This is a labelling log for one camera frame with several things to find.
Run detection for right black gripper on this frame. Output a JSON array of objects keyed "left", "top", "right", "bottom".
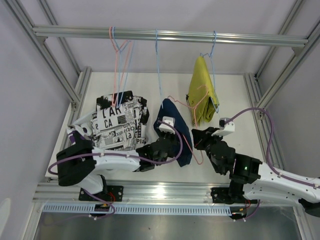
[{"left": 191, "top": 127, "right": 224, "bottom": 159}]

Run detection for light blue hanger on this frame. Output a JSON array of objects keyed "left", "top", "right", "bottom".
[
  {"left": 199, "top": 30, "right": 220, "bottom": 114},
  {"left": 111, "top": 26, "right": 136, "bottom": 107},
  {"left": 155, "top": 29, "right": 163, "bottom": 108}
]

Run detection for navy blue trousers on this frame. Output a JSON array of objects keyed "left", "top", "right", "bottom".
[{"left": 153, "top": 98, "right": 193, "bottom": 168}]

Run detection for yellow green trousers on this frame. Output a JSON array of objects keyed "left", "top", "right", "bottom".
[{"left": 186, "top": 56, "right": 216, "bottom": 126}]

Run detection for white black lettered trousers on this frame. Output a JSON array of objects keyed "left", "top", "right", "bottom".
[{"left": 91, "top": 95, "right": 150, "bottom": 151}]

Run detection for black white patterned trousers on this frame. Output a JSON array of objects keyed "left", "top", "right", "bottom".
[{"left": 96, "top": 90, "right": 150, "bottom": 125}]

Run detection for purple camouflage trousers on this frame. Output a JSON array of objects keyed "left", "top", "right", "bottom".
[{"left": 66, "top": 123, "right": 94, "bottom": 147}]

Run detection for white plastic basket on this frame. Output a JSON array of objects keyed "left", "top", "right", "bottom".
[{"left": 70, "top": 110, "right": 149, "bottom": 151}]

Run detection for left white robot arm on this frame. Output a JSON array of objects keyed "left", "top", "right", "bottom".
[{"left": 56, "top": 131, "right": 183, "bottom": 201}]

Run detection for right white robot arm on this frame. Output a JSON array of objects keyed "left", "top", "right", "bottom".
[{"left": 191, "top": 127, "right": 320, "bottom": 217}]

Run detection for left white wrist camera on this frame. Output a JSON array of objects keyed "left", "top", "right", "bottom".
[{"left": 158, "top": 116, "right": 175, "bottom": 134}]

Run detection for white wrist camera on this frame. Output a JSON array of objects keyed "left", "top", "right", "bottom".
[
  {"left": 211, "top": 117, "right": 235, "bottom": 137},
  {"left": 158, "top": 116, "right": 175, "bottom": 134}
]

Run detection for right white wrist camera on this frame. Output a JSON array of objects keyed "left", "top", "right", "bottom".
[{"left": 211, "top": 117, "right": 235, "bottom": 137}]

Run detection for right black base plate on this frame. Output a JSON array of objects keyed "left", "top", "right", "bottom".
[{"left": 210, "top": 186, "right": 258, "bottom": 205}]

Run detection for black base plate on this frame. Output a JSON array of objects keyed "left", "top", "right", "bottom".
[
  {"left": 78, "top": 185, "right": 124, "bottom": 203},
  {"left": 210, "top": 186, "right": 258, "bottom": 205}
]

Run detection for aluminium frame posts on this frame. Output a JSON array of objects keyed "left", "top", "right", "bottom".
[{"left": 0, "top": 0, "right": 320, "bottom": 186}]

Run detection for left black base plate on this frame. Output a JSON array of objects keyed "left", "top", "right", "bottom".
[{"left": 78, "top": 185, "right": 124, "bottom": 203}]

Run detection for grey slotted cable duct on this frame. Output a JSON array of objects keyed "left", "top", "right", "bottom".
[{"left": 42, "top": 203, "right": 232, "bottom": 216}]

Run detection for aluminium front rail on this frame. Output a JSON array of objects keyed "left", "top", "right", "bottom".
[{"left": 31, "top": 181, "right": 306, "bottom": 208}]

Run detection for aluminium hanging rail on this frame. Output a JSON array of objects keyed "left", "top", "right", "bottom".
[{"left": 32, "top": 25, "right": 309, "bottom": 49}]

